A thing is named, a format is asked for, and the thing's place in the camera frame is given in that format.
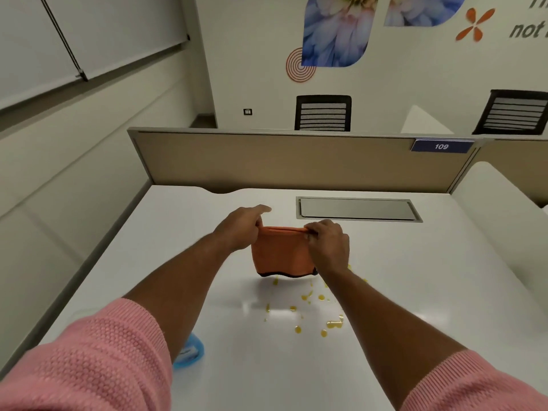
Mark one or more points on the person's right hand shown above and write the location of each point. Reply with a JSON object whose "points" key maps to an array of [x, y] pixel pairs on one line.
{"points": [[329, 248]]}

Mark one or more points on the person's left hand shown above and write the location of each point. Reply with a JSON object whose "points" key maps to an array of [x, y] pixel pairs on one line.
{"points": [[237, 231]]}

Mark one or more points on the person's left thumb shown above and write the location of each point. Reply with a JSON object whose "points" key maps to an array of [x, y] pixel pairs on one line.
{"points": [[259, 228]]}

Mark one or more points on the person's right fingers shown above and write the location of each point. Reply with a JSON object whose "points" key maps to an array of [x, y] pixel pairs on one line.
{"points": [[312, 233]]}

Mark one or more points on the orange microfiber cloth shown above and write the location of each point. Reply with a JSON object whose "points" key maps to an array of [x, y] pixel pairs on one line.
{"points": [[282, 254]]}

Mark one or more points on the person's right forearm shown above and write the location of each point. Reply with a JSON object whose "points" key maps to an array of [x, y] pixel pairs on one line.
{"points": [[411, 338]]}

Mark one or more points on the person's left forearm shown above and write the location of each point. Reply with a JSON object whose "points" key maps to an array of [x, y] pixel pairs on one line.
{"points": [[141, 312]]}

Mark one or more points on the beige desk partition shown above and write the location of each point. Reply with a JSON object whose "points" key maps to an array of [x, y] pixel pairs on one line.
{"points": [[299, 162]]}

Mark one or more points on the yellow liquid spill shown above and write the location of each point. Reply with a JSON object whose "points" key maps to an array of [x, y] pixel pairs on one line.
{"points": [[312, 310]]}

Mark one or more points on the black mesh office chair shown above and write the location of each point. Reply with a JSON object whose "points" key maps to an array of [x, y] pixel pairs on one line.
{"points": [[511, 112], [323, 112]]}

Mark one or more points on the blue desk number plate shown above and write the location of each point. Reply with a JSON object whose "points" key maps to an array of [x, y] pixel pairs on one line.
{"points": [[442, 146]]}

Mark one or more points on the white roller blind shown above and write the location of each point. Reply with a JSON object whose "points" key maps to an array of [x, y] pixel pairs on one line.
{"points": [[81, 38]]}

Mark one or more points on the orange spiral wall decal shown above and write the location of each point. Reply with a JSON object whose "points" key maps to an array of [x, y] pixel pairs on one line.
{"points": [[300, 65]]}

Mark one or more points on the flower wall decal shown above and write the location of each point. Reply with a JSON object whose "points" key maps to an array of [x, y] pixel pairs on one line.
{"points": [[421, 9], [338, 27]]}

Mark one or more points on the orange petal wall decal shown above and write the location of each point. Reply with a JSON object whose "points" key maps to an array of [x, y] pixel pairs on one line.
{"points": [[474, 24]]}

